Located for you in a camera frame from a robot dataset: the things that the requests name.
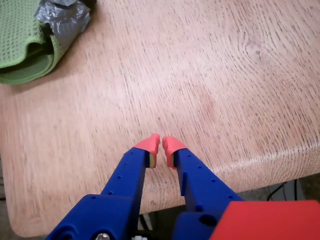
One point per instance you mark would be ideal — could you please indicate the red camera mount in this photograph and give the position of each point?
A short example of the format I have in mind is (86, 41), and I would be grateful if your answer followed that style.
(270, 222)

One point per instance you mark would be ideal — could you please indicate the crumpled grey plastic bag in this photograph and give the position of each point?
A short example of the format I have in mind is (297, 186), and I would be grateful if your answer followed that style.
(66, 22)

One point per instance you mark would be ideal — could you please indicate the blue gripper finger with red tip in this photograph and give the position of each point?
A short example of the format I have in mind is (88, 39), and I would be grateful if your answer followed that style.
(200, 185)
(117, 200)

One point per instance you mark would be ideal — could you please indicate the green waffle cleaning cloth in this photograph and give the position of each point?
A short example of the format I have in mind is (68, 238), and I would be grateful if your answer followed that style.
(15, 32)

